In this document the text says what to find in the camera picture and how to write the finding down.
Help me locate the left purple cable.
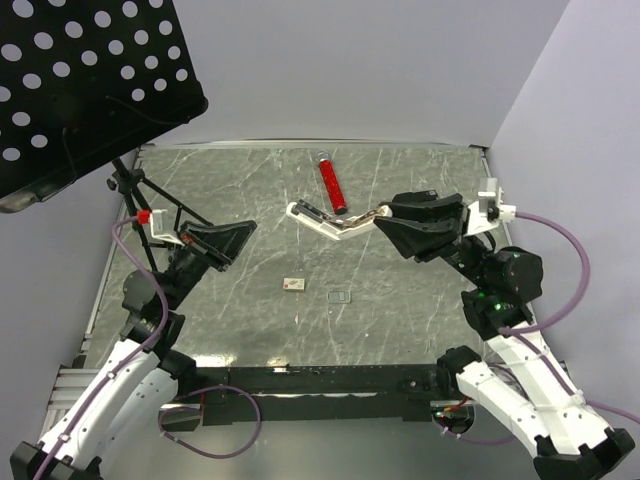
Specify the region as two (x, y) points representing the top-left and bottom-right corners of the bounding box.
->
(29, 215), (262, 480)

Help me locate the red cylindrical tube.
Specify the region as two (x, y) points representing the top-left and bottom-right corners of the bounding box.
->
(316, 151), (348, 215)

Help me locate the white staple box sleeve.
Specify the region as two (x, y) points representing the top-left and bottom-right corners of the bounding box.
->
(283, 277), (306, 292)

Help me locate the aluminium frame rail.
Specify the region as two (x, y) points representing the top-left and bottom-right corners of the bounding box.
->
(47, 368), (98, 410)

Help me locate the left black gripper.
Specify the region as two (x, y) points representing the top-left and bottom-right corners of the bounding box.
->
(163, 219), (257, 309)

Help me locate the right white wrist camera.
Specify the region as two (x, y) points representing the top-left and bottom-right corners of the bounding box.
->
(465, 177), (516, 236)

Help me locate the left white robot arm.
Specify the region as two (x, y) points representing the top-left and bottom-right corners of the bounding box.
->
(10, 210), (257, 479)

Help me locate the white stapler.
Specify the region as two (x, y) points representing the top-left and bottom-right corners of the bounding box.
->
(286, 199), (392, 241)

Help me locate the black tripod stand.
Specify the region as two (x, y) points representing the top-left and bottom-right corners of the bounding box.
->
(107, 157), (212, 271)

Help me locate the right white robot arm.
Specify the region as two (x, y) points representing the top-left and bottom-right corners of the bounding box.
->
(374, 191), (635, 479)

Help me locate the black stapler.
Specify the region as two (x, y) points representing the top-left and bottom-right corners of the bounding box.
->
(392, 190), (439, 203)

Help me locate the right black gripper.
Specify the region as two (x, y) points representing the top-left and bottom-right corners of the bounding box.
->
(370, 189), (487, 286)

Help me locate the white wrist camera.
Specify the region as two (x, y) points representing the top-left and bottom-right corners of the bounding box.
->
(465, 177), (516, 236)
(135, 209), (183, 246)

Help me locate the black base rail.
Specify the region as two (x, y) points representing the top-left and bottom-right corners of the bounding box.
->
(172, 364), (472, 426)

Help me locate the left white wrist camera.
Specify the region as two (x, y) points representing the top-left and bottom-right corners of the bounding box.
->
(135, 209), (183, 246)

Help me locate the black perforated music stand desk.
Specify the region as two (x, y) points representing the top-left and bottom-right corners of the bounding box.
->
(1, 1), (208, 213)

